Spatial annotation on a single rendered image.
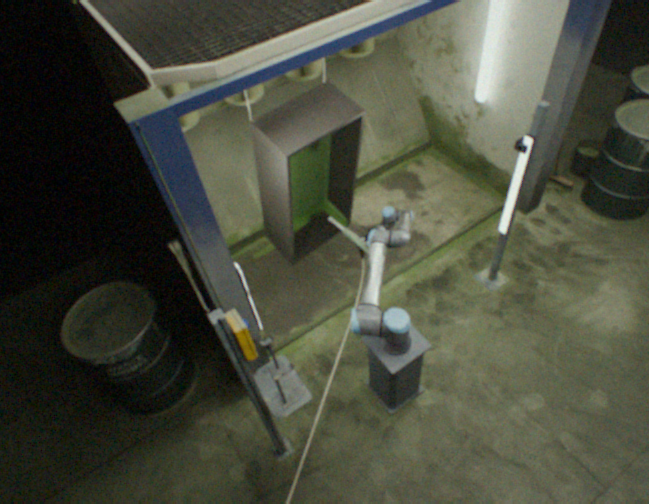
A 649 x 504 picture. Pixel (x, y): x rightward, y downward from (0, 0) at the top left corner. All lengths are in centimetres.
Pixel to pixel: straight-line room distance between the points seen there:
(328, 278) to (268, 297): 54
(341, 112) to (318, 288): 164
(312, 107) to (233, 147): 150
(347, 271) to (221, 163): 145
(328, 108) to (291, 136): 32
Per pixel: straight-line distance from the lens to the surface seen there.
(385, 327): 268
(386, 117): 487
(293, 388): 263
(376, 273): 286
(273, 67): 201
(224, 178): 419
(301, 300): 385
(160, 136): 192
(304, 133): 270
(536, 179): 439
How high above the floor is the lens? 316
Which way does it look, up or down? 49 degrees down
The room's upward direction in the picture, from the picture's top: 8 degrees counter-clockwise
